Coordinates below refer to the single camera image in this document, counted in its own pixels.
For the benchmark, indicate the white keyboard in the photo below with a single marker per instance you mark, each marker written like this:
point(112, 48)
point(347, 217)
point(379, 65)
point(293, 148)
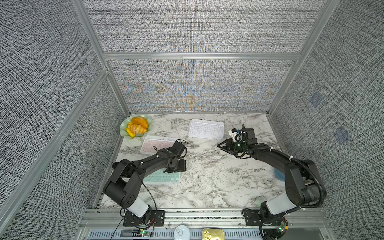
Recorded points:
point(206, 129)

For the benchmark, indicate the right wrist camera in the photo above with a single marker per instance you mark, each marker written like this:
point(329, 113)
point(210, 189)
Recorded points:
point(246, 135)

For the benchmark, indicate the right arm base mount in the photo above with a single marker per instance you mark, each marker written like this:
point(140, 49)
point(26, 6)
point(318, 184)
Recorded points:
point(271, 227)

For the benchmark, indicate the aluminium front rail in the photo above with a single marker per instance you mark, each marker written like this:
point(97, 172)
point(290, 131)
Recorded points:
point(107, 224)

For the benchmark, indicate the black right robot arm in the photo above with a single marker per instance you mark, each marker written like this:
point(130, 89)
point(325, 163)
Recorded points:
point(304, 187)

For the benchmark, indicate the gold metal tin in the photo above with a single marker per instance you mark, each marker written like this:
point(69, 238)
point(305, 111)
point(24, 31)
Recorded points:
point(213, 234)

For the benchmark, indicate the green leaf-shaped plate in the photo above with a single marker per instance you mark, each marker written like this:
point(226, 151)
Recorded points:
point(125, 122)

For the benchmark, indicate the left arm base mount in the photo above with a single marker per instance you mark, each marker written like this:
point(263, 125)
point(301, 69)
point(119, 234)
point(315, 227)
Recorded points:
point(155, 218)

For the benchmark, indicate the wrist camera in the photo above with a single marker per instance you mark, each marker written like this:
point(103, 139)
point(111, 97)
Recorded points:
point(179, 147)
point(246, 135)

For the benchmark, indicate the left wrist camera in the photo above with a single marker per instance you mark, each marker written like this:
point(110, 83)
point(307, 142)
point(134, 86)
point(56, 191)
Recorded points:
point(179, 147)

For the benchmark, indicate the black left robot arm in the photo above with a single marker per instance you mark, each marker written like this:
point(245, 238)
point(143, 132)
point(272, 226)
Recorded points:
point(124, 184)

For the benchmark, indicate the orange bread pastry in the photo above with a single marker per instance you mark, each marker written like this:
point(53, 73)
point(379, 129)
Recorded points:
point(137, 126)

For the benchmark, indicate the green keyboard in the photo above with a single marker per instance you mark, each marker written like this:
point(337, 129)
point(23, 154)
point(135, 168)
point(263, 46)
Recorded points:
point(160, 178)

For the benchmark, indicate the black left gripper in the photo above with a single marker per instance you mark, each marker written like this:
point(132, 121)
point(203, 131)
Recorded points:
point(183, 167)

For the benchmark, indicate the blue bowl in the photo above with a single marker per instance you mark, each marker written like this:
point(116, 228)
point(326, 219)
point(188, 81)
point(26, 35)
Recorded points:
point(279, 175)

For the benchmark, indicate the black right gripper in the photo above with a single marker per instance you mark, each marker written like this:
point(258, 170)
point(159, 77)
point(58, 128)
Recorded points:
point(227, 148)

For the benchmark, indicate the pink keyboard back left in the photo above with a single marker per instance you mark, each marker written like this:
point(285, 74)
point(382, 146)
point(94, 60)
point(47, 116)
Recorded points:
point(153, 143)

